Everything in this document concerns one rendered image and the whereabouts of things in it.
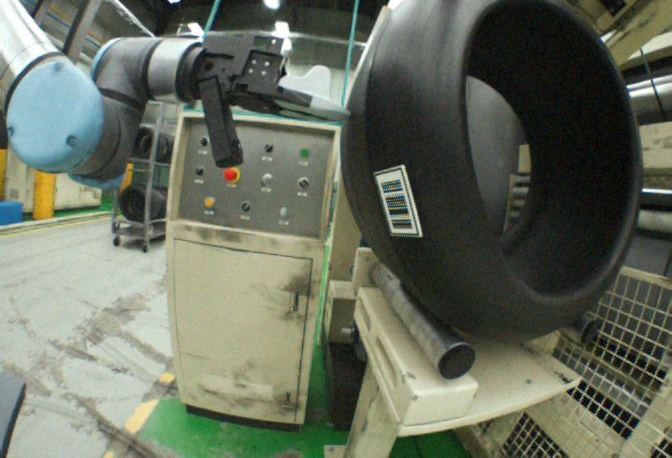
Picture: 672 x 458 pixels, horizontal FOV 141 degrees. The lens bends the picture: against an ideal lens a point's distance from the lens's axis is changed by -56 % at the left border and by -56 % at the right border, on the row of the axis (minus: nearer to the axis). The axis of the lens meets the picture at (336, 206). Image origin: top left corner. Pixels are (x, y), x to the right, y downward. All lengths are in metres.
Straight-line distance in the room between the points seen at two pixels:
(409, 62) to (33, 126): 0.32
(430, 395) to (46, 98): 0.46
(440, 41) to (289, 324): 0.89
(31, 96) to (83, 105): 0.06
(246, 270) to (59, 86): 0.78
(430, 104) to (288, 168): 0.70
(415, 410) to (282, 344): 0.72
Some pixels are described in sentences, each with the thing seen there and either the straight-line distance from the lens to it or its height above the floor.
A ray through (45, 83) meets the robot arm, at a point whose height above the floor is 1.12.
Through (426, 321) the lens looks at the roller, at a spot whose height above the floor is 0.92.
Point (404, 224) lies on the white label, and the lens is 0.24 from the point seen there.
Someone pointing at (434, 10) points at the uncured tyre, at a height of 1.25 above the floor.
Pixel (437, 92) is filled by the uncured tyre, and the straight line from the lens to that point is 0.25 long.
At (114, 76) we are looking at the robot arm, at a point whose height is 1.18.
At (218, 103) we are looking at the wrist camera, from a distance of 0.34.
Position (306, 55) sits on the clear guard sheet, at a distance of 0.98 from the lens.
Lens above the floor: 1.06
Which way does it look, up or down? 3 degrees down
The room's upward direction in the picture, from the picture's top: 7 degrees clockwise
